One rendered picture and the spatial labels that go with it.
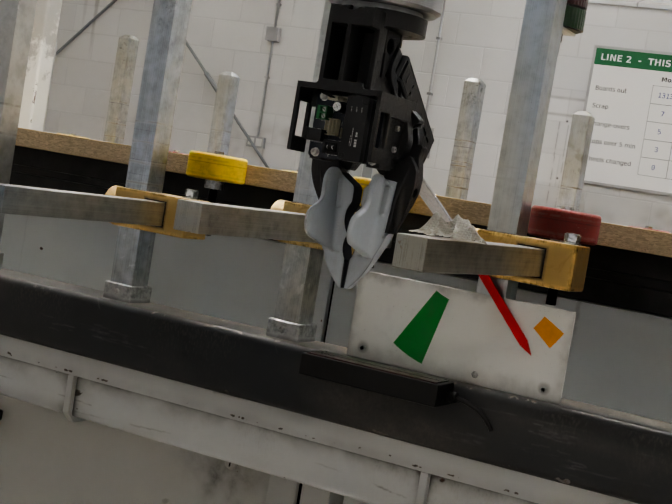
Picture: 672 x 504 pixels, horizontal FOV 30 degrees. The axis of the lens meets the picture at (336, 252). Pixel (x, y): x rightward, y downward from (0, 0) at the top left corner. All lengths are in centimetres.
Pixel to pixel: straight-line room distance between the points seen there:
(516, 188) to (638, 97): 731
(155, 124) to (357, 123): 73
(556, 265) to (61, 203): 55
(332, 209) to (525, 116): 46
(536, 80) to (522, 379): 33
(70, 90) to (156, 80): 910
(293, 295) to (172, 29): 38
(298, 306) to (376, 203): 55
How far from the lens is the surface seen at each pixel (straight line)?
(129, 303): 162
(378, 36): 93
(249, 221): 129
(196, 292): 184
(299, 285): 150
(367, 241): 96
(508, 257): 126
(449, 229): 115
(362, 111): 92
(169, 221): 159
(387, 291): 144
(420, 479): 146
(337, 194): 98
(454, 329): 140
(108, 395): 169
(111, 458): 198
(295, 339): 149
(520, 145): 139
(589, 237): 144
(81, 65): 1069
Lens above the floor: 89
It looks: 3 degrees down
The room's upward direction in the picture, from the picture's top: 9 degrees clockwise
